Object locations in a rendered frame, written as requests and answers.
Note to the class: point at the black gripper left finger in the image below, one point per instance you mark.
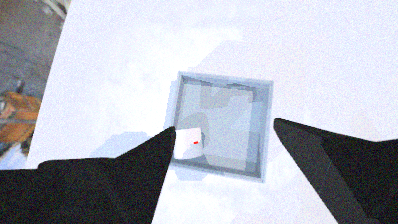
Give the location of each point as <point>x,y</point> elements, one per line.
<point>132,180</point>

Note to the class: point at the white cylinder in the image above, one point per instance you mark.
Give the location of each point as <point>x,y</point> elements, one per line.
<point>188,144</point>

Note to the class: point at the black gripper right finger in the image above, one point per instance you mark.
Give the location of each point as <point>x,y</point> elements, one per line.
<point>355,178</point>

